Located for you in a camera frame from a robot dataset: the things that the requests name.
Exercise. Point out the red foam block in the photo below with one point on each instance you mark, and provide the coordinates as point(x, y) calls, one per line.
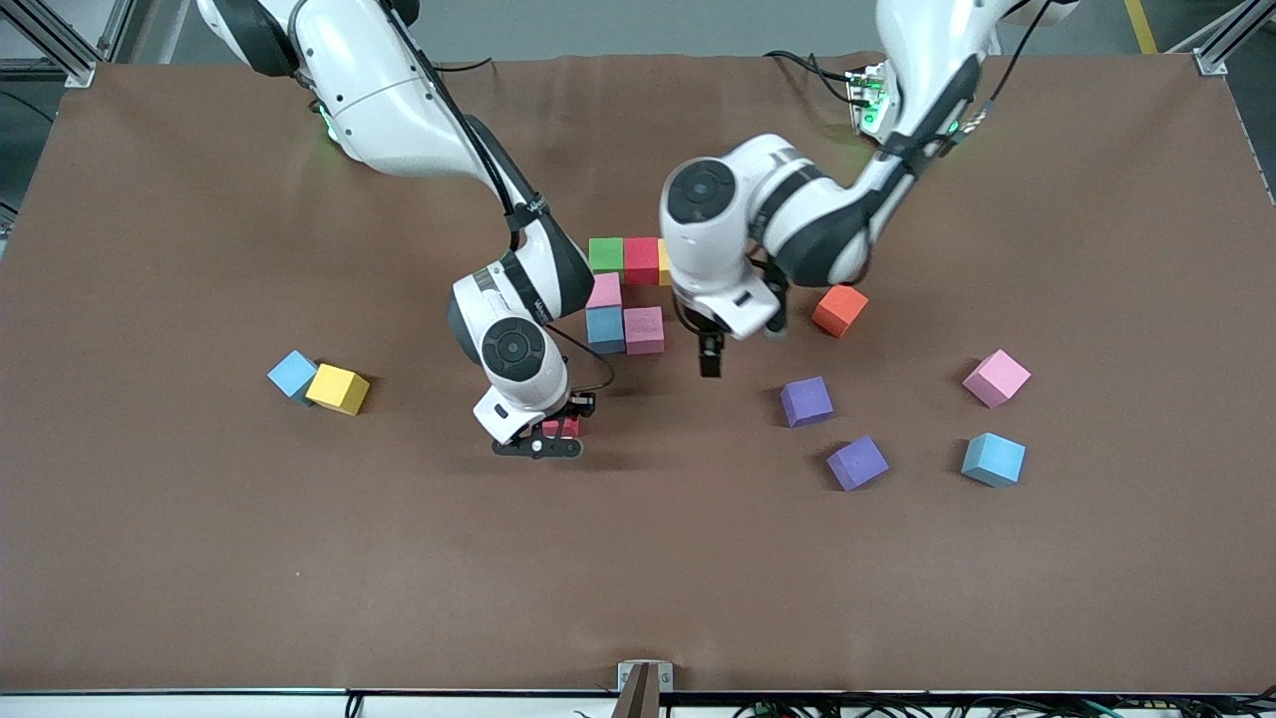
point(641, 261)
point(560, 427)

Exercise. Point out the pink foam block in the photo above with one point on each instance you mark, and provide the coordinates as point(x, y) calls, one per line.
point(644, 330)
point(996, 378)
point(608, 292)

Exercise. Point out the yellow foam block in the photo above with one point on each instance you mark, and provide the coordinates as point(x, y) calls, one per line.
point(337, 387)
point(663, 264)

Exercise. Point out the blue foam block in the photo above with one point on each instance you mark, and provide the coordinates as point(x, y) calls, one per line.
point(606, 329)
point(993, 459)
point(291, 373)

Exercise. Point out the green foam block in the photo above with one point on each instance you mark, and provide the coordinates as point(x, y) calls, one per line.
point(606, 256)

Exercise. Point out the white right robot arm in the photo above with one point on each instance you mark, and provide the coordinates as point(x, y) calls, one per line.
point(513, 347)

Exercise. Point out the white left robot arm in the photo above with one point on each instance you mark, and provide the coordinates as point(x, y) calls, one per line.
point(703, 191)

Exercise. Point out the purple foam block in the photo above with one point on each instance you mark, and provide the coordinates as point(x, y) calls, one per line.
point(805, 401)
point(857, 463)

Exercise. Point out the orange foam block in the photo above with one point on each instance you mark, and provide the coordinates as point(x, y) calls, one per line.
point(839, 311)

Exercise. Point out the brown table mat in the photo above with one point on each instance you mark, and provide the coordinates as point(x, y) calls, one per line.
point(638, 558)

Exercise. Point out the green lit base connector box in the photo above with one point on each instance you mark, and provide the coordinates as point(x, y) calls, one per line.
point(867, 95)

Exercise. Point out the metal table edge bracket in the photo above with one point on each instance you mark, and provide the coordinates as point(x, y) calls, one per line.
point(645, 678)

